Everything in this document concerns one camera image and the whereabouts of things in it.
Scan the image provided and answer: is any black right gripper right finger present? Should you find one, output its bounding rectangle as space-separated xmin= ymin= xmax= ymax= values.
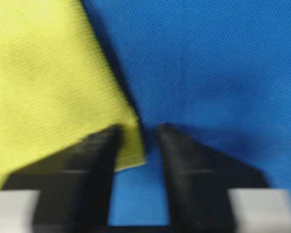
xmin=157 ymin=124 xmax=269 ymax=233

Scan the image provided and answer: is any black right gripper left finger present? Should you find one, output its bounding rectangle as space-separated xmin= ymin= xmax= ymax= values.
xmin=2 ymin=124 xmax=122 ymax=233

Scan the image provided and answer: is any yellow-green microfiber towel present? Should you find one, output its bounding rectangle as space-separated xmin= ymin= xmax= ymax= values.
xmin=0 ymin=0 xmax=146 ymax=188

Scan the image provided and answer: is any blue table cloth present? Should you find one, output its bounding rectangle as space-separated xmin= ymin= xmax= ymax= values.
xmin=83 ymin=0 xmax=291 ymax=225

